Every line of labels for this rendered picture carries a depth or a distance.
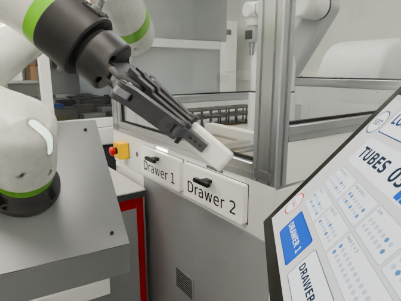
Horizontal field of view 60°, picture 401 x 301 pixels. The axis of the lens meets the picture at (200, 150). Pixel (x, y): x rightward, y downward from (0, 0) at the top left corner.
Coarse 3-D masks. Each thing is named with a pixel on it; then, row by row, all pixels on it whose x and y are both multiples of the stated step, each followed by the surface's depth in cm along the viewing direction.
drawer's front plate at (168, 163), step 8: (144, 152) 134; (152, 152) 129; (160, 152) 125; (160, 160) 125; (168, 160) 120; (176, 160) 115; (152, 168) 131; (160, 168) 126; (168, 168) 120; (176, 168) 116; (152, 176) 132; (160, 176) 126; (168, 176) 121; (176, 176) 117; (168, 184) 122; (176, 184) 117
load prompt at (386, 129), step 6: (396, 114) 47; (390, 120) 47; (396, 120) 45; (384, 126) 47; (390, 126) 46; (396, 126) 44; (378, 132) 47; (384, 132) 46; (390, 132) 44; (396, 132) 43; (390, 138) 43; (396, 138) 42
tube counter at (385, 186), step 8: (400, 168) 37; (392, 176) 37; (400, 176) 36; (384, 184) 37; (392, 184) 36; (400, 184) 35; (384, 192) 36; (392, 192) 35; (400, 192) 34; (392, 200) 34; (400, 200) 33; (400, 208) 32
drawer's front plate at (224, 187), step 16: (192, 176) 108; (208, 176) 101; (224, 176) 97; (192, 192) 110; (208, 192) 102; (224, 192) 96; (240, 192) 90; (224, 208) 97; (240, 208) 91; (240, 224) 92
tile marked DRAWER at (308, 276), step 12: (312, 252) 39; (300, 264) 40; (312, 264) 38; (288, 276) 40; (300, 276) 38; (312, 276) 36; (324, 276) 34; (300, 288) 36; (312, 288) 34; (324, 288) 33; (300, 300) 35; (312, 300) 33; (324, 300) 32
